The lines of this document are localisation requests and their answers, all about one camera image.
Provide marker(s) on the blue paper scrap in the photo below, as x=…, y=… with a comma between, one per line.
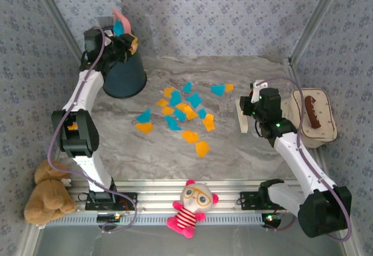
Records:
x=175, y=98
x=144, y=116
x=218, y=89
x=118, y=27
x=194, y=99
x=172, y=122
x=187, y=87
x=180, y=115
x=202, y=113

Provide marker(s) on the pink dustpan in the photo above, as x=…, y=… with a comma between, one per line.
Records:
x=123, y=20

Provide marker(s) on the cream hand brush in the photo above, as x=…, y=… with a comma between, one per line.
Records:
x=242, y=119

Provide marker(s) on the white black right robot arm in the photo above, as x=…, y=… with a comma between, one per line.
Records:
x=294, y=157

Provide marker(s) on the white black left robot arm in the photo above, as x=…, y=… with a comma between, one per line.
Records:
x=84, y=89

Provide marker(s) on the dark blue trash bin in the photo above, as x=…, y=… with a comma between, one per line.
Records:
x=128, y=75

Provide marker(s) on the brown toy pastry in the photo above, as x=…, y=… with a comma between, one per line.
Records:
x=311, y=113

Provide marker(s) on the cream fabric pouch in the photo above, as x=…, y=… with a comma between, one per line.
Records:
x=326, y=113

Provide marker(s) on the orange lid yogurt cup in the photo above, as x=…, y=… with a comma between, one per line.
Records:
x=72, y=127

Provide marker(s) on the black controller board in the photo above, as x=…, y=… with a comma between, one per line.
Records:
x=271, y=218
x=107, y=218

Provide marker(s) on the pink white plush doll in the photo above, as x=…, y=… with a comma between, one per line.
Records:
x=192, y=197

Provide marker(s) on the brown teddy bear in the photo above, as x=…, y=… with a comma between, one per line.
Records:
x=49, y=194

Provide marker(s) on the grey square wall panel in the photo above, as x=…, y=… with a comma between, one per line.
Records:
x=145, y=34

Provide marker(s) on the aluminium frame post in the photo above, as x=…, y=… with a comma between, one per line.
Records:
x=59, y=20
x=318, y=20

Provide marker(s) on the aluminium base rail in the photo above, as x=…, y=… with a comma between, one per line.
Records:
x=163, y=193

